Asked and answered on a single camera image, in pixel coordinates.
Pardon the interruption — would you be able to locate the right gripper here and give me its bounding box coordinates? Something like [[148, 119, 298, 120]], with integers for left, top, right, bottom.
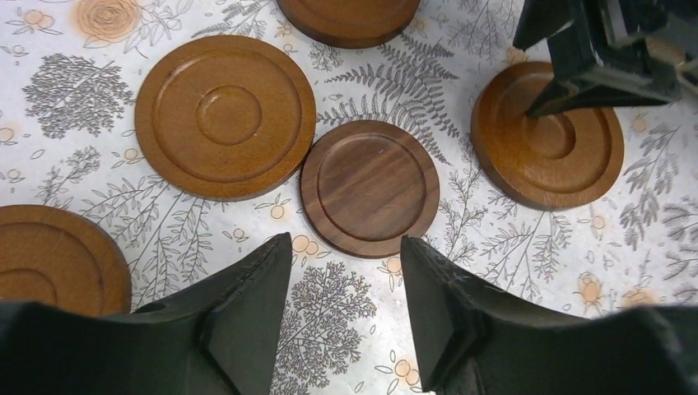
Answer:
[[513, 0, 697, 118]]

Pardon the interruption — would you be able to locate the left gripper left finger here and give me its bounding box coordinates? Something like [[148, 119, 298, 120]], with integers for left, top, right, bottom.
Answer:
[[1, 233, 292, 394]]

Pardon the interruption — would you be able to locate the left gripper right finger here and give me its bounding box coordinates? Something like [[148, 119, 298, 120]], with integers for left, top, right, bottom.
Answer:
[[400, 236, 697, 394]]

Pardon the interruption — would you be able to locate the brown wooden coaster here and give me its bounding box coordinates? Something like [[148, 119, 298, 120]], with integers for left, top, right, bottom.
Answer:
[[470, 62, 625, 210], [1, 205, 132, 317], [277, 0, 421, 49], [134, 35, 316, 200]]

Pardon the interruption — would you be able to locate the dark walnut coaster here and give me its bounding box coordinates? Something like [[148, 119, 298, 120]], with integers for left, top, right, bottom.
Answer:
[[300, 120, 440, 258]]

